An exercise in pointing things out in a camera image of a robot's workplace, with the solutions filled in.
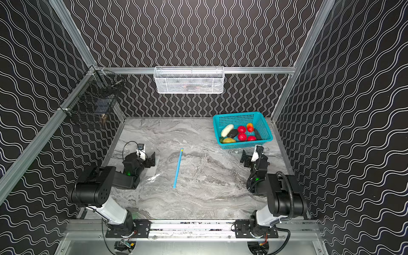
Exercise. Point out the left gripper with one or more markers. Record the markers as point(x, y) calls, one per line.
point(147, 160)

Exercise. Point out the clear zip top bag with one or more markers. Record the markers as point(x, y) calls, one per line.
point(162, 168)

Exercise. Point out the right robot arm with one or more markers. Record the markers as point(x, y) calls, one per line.
point(284, 197)

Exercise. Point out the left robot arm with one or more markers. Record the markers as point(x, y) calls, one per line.
point(92, 190)

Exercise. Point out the red toy tomato lower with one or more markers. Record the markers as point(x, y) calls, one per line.
point(242, 137)

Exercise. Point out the yellow toy potato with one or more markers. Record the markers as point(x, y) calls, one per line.
point(228, 140)

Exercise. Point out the dark toy eggplant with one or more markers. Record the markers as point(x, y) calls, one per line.
point(233, 133)

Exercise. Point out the red toy tomato upper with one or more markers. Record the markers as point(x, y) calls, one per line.
point(241, 129)

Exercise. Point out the orange red toy pepper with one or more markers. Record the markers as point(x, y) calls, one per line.
point(250, 127)

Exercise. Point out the teal plastic basket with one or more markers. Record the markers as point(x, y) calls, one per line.
point(242, 119)

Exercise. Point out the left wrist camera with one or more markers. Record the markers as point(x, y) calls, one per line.
point(140, 149)

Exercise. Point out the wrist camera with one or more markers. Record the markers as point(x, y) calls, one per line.
point(140, 149)
point(258, 152)

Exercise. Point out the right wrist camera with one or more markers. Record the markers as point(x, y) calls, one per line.
point(258, 152)

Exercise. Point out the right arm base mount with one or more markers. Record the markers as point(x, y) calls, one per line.
point(256, 230)

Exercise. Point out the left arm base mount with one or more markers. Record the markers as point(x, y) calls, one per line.
point(124, 233)

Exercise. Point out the white mesh wall basket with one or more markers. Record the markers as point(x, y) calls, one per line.
point(189, 79)

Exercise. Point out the black wire wall basket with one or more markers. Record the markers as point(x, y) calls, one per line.
point(92, 107)

